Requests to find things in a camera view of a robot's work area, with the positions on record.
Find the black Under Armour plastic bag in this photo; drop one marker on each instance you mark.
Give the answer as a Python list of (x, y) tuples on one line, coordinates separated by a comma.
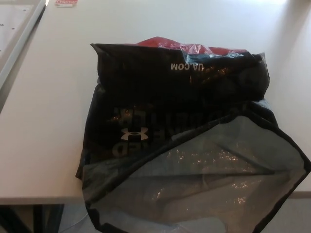
[(158, 97)]

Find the black desk frame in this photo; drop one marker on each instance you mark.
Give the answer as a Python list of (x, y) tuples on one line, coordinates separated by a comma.
[(47, 218)]

